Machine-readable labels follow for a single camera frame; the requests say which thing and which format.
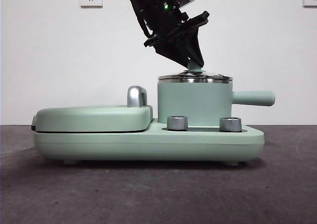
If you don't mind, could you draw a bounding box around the mint green pot with handle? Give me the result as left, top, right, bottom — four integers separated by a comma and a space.
157, 79, 276, 132

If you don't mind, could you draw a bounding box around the mint green breakfast maker base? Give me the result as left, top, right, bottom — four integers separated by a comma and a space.
33, 118, 265, 166

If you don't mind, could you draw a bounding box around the silver control knob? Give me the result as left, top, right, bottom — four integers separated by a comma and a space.
167, 115, 189, 131
219, 116, 243, 133

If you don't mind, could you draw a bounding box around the glass pot lid green knob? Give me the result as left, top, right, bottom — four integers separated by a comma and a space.
158, 60, 233, 81

